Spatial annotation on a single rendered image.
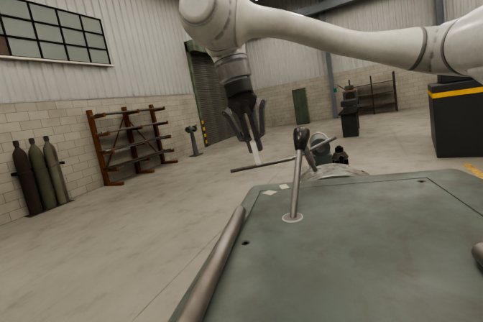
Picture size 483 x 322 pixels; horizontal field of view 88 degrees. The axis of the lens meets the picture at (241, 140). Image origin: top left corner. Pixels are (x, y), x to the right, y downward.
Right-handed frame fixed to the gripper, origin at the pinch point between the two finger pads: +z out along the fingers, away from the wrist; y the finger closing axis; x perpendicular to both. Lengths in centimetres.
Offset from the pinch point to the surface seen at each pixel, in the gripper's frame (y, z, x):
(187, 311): -1.5, 5.5, 48.7
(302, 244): -11.3, 8.8, 34.0
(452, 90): -238, 46, -423
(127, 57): 495, -291, -658
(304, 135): -14.7, -4.1, 19.9
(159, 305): 136, 119, -87
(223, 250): -1.5, 5.8, 38.3
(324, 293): -13.8, 9.1, 43.2
